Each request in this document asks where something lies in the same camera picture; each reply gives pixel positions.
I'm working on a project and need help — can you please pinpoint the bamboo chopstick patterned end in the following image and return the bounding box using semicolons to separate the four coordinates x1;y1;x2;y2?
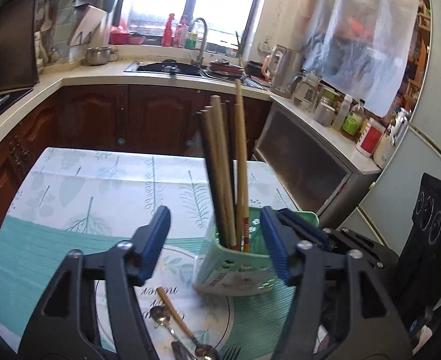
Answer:
232;102;251;254

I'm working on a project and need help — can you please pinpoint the dark brown chopstick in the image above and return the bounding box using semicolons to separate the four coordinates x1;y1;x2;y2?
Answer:
196;109;229;248

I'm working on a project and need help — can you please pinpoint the steel spoon gold handle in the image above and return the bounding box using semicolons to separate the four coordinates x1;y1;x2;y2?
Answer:
149;306;197;360

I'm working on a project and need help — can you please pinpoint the green tableware block holder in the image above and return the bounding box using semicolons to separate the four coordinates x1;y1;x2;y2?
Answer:
192;206;321;297

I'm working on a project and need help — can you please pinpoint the wooden handle steel spoon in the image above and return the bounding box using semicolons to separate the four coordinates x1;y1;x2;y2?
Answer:
156;287;221;360

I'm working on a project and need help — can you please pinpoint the brown chopstick gold tip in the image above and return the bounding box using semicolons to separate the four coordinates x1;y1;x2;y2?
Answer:
204;106;231;249

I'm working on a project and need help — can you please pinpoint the cream chopstick red end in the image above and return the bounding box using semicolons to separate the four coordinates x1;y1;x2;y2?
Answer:
211;95;239;250

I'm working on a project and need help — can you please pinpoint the steel kitchen faucet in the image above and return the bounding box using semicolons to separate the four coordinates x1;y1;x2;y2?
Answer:
188;17;208;68

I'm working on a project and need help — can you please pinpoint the kitchen sink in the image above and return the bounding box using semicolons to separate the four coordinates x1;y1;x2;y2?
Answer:
124;59;203;77

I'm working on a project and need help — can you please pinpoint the person's right hand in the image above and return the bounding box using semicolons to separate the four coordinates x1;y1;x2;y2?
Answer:
412;325;432;354

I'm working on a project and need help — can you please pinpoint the steel dishwasher cabinet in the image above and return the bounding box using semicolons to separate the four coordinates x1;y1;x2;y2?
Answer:
253;97;381;228

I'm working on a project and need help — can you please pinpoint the green label oil bottle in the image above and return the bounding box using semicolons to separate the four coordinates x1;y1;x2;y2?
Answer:
341;99;365;141

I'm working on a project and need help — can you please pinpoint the red label white canister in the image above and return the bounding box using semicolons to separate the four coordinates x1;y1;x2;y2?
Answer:
355;118;386;158

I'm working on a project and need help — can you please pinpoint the pale green refrigerator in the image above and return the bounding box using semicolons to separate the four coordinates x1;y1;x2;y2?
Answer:
342;0;441;253

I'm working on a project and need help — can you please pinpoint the leaf patterned tablecloth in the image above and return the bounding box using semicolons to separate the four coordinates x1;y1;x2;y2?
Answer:
0;148;293;359

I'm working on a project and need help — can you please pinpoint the glass pitcher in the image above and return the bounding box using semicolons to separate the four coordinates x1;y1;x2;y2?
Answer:
291;71;321;111

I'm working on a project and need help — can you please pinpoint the steel electric kettle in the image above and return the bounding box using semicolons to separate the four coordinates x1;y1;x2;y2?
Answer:
261;45;304;98

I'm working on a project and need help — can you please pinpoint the hanging plastic bag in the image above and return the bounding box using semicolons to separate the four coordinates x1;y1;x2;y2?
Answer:
302;0;418;117

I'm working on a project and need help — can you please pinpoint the red spray bottle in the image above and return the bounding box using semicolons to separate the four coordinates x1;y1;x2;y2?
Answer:
161;13;175;47

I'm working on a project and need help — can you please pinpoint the window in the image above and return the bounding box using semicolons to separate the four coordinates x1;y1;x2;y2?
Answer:
118;0;260;47

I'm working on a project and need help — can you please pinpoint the black range hood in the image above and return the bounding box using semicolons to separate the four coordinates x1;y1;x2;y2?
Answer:
0;0;38;92

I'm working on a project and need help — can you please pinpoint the small steel pot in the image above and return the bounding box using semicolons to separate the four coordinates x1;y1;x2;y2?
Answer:
85;46;112;66

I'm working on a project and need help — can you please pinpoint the red basin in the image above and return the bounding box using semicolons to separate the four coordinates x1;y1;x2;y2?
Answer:
110;26;130;45

